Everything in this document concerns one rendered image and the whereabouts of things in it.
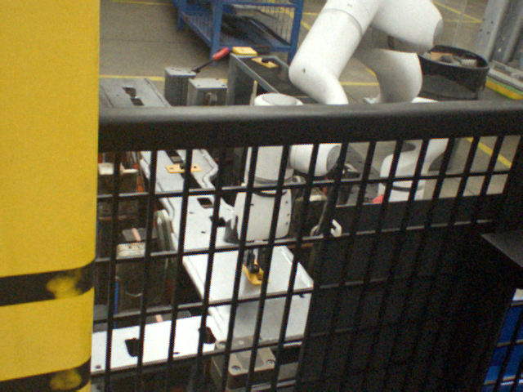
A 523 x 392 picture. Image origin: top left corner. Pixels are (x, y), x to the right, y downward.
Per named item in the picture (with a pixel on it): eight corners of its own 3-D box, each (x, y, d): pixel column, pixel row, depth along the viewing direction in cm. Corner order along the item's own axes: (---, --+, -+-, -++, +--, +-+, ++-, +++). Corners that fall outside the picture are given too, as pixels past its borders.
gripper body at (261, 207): (284, 171, 126) (276, 223, 131) (234, 173, 122) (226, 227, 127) (301, 189, 120) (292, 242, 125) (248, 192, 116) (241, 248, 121)
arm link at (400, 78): (424, 155, 179) (367, 140, 187) (441, 117, 182) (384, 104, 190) (392, 36, 137) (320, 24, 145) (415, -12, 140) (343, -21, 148)
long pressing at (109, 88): (82, 79, 220) (82, 74, 220) (151, 80, 229) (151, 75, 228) (231, 358, 109) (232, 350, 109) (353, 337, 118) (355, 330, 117)
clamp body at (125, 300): (96, 385, 141) (103, 238, 126) (154, 374, 146) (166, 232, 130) (105, 417, 134) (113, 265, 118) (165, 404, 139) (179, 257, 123)
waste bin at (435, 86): (370, 144, 477) (393, 42, 444) (437, 144, 494) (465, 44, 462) (405, 176, 435) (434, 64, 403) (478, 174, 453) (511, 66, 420)
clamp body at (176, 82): (154, 167, 236) (159, 65, 220) (185, 165, 241) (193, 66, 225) (161, 179, 229) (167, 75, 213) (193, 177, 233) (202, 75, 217)
